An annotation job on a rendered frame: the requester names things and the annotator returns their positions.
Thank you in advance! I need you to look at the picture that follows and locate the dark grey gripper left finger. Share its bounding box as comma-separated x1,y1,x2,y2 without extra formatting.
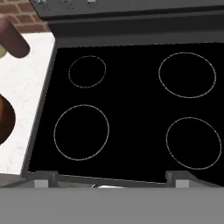
6,171,60,189

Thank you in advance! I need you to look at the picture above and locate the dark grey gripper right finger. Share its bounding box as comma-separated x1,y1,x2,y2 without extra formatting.
164,170,217,189

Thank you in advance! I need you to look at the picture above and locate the brown round bowl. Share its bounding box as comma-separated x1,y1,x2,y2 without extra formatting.
0,94,16,146

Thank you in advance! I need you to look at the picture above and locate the dark red cylinder bottle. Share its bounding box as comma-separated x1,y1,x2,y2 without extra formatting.
0,17,31,60

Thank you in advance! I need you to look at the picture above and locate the black hob with grey frame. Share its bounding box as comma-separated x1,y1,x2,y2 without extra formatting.
19,0,224,189

